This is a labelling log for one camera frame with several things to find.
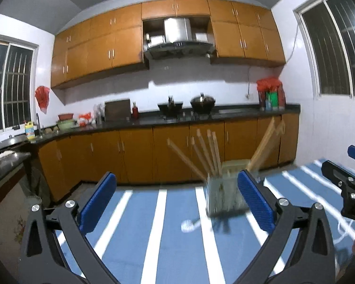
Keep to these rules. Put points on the clear chopstick holder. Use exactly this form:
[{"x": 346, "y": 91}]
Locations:
[{"x": 222, "y": 192}]

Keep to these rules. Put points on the black kitchen countertop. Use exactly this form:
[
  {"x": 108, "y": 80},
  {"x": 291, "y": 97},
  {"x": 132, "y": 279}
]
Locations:
[{"x": 148, "y": 122}]

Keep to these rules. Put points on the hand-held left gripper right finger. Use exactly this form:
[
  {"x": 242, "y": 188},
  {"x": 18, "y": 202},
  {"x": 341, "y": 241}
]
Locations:
[{"x": 256, "y": 201}]

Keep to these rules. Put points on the dark cutting board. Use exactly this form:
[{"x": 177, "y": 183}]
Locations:
[{"x": 117, "y": 110}]

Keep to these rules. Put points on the black gas stove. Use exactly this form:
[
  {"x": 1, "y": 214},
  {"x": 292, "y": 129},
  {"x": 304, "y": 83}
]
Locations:
[{"x": 188, "y": 117}]

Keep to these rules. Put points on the wooden chopstick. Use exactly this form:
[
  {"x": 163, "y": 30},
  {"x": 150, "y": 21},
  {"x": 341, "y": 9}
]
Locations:
[
  {"x": 201, "y": 155},
  {"x": 270, "y": 143},
  {"x": 186, "y": 159},
  {"x": 219, "y": 151},
  {"x": 214, "y": 151},
  {"x": 261, "y": 142}
]

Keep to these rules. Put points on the hanging red plastic bag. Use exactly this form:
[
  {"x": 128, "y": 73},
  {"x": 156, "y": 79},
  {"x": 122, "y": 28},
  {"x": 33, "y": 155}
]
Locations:
[{"x": 42, "y": 97}]

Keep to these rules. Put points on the wooden upper kitchen cabinet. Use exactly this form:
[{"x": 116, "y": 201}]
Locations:
[{"x": 106, "y": 47}]

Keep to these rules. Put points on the barred window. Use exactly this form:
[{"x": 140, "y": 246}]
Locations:
[
  {"x": 9, "y": 85},
  {"x": 334, "y": 47}
]

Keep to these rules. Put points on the blue packet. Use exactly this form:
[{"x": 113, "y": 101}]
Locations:
[{"x": 267, "y": 104}]

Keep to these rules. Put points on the three chopsticks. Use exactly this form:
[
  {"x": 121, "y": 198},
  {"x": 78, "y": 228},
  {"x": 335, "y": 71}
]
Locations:
[{"x": 206, "y": 151}]

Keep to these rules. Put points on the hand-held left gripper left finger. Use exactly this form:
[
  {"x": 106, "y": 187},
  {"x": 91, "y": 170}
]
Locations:
[{"x": 97, "y": 204}]

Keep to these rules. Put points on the metal faucet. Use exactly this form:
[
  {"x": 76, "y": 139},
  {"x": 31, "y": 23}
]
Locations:
[{"x": 38, "y": 124}]

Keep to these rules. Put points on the dark red packages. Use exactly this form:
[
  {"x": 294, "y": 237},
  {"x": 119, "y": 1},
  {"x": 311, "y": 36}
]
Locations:
[{"x": 281, "y": 99}]

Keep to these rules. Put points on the red white plastic bag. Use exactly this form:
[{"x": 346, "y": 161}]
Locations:
[{"x": 85, "y": 119}]

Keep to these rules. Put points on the black lidded wok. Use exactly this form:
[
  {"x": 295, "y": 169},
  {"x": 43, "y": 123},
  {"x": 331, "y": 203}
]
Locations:
[{"x": 203, "y": 103}]

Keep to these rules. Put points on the red basin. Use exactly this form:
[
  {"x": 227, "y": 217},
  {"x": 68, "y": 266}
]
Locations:
[{"x": 66, "y": 116}]

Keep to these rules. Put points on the steel range hood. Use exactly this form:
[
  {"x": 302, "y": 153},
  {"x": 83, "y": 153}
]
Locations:
[{"x": 177, "y": 40}]

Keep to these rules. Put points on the crumpled red plastic bag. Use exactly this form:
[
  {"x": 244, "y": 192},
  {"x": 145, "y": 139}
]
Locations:
[{"x": 267, "y": 83}]

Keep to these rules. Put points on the white wall socket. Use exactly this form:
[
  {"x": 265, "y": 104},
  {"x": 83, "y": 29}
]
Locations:
[{"x": 248, "y": 96}]

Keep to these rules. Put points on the blue white striped tablecloth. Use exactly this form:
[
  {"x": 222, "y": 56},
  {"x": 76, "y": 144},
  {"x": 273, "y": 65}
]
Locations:
[{"x": 180, "y": 260}]

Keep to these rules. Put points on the wooden kitchen cabinet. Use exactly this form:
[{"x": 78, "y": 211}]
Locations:
[
  {"x": 171, "y": 153},
  {"x": 106, "y": 47}
]

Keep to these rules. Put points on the green basin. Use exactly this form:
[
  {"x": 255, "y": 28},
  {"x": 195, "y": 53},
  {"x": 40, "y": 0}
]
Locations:
[{"x": 67, "y": 124}]

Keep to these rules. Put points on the black open wok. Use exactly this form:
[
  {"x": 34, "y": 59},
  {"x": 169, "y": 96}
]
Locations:
[{"x": 170, "y": 106}]

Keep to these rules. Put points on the green packet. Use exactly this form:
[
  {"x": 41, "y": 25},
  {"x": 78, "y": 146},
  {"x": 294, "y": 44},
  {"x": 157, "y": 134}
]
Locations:
[{"x": 274, "y": 100}]

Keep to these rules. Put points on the small red bottle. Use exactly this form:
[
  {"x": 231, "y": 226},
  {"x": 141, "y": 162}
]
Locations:
[{"x": 135, "y": 111}]

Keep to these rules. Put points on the metal pot lid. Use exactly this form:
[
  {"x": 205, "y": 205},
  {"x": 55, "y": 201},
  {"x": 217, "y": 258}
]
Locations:
[{"x": 11, "y": 142}]

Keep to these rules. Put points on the wooden lower kitchen cabinet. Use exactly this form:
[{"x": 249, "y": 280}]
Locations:
[{"x": 171, "y": 153}]

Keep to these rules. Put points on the clear glass jug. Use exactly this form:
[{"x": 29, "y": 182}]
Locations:
[{"x": 98, "y": 114}]

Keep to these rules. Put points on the yellow detergent bottle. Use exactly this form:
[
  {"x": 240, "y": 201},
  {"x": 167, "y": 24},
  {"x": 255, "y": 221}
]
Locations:
[{"x": 30, "y": 130}]

